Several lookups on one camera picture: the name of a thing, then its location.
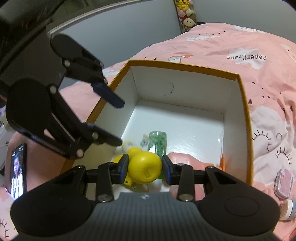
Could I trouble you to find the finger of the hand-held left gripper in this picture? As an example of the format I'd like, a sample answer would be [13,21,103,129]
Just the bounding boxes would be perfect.
[62,49,126,109]
[44,86,122,160]

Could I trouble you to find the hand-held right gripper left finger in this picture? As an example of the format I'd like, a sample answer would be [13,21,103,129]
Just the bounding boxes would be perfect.
[53,154,130,202]

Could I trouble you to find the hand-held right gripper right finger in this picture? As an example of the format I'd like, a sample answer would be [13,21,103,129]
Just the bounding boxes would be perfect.
[162,155,243,202]

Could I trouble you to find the yellow gourd-shaped bottle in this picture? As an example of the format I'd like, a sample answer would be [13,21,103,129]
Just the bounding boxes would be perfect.
[122,140,163,185]

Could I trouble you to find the green patterned bottle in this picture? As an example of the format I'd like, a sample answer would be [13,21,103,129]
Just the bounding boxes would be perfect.
[148,131,167,156]

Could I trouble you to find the large orange-rimmed cardboard box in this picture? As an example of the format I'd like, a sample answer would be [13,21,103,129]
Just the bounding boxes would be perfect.
[61,60,255,190]

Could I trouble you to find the white printed carton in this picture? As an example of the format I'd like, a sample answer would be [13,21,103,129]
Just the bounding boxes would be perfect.
[113,179,170,197]

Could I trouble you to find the pink plastic cup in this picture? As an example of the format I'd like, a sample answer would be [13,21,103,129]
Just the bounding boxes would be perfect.
[167,152,223,200]

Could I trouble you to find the white tube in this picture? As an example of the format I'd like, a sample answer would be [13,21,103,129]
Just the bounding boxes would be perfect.
[139,133,151,149]

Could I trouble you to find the black smartphone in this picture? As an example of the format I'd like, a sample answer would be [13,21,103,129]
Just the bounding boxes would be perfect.
[10,143,28,200]

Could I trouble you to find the yellow bear plush toy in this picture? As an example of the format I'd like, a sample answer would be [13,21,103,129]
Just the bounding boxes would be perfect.
[177,0,193,11]
[181,19,197,33]

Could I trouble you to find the pink printed bedsheet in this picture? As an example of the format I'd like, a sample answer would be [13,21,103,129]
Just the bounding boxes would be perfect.
[0,22,296,241]

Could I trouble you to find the pink plush toy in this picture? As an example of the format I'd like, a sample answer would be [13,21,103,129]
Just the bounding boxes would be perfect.
[179,9,197,20]

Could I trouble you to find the pink rectangular tin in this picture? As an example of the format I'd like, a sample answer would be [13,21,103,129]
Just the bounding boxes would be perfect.
[273,169,295,200]

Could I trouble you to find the small round cream jar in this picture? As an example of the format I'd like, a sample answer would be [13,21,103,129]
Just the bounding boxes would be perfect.
[279,199,296,221]

